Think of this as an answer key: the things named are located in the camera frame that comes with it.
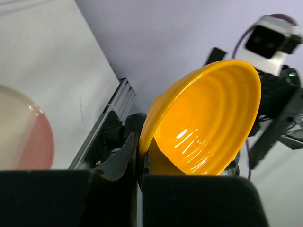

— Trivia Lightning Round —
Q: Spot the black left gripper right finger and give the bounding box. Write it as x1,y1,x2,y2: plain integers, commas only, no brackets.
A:
142,137,270,227

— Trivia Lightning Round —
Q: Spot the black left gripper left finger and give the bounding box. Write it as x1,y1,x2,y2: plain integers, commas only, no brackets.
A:
0,132,138,227

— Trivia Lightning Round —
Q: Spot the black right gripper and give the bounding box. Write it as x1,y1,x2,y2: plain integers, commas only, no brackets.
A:
205,47,303,170

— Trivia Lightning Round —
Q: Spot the yellow bowl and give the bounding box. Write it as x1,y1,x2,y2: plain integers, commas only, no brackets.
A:
139,60,261,175

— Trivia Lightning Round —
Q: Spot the cream and pink floral plate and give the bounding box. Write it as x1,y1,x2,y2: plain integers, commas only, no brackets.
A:
0,85,54,170

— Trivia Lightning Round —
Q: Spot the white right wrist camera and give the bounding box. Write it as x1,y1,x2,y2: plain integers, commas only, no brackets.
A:
232,14,303,76

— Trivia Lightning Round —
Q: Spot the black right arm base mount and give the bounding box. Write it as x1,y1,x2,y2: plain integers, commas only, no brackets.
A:
84,111,146,168

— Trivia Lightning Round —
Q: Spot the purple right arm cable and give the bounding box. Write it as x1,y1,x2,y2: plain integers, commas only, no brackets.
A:
231,13,296,182

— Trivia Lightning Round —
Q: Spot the aluminium table rail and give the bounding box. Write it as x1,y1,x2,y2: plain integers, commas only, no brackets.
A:
69,78,141,169

